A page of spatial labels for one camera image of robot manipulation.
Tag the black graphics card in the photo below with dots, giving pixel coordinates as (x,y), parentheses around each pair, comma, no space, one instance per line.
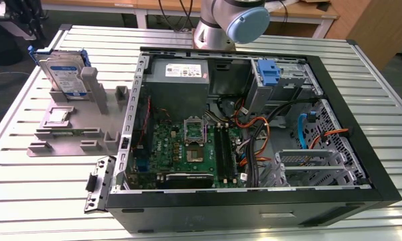
(187,180)

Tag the black RAM slot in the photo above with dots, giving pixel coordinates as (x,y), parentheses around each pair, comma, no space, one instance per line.
(230,160)
(222,155)

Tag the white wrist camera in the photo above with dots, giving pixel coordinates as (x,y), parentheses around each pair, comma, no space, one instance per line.
(16,30)

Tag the grey optical drive cage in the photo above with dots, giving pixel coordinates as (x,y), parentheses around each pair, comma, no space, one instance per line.
(265,98)

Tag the wooden desk with white legs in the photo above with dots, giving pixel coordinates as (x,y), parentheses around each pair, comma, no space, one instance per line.
(305,13)

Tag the grey parts rack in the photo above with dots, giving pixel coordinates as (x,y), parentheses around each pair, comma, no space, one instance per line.
(83,125)

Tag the silver CPU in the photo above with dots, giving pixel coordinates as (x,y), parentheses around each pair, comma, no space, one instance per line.
(59,116)

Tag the grey metal card retainer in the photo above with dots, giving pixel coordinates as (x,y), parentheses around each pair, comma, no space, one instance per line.
(103,180)

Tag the green motherboard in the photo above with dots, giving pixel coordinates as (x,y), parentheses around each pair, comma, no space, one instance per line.
(167,140)

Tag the CPU socket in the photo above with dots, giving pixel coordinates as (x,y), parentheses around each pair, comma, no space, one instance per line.
(198,153)

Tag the brown wooden cabinet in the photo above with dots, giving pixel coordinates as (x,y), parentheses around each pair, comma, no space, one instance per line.
(382,30)

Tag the grey power supply unit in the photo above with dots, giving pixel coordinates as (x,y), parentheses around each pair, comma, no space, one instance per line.
(178,93)

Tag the green RAM stick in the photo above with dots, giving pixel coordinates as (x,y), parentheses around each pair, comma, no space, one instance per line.
(69,131)

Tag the black office chair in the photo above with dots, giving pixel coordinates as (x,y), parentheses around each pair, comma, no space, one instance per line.
(3,52)

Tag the blue expansion slot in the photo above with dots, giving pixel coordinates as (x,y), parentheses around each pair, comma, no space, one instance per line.
(143,167)

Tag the blue drive latch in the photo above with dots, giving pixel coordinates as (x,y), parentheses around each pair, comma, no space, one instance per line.
(267,72)

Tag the black PC case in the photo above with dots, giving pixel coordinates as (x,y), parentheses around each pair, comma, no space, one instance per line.
(221,213)

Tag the hard disk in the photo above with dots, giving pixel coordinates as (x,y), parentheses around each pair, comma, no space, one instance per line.
(65,77)

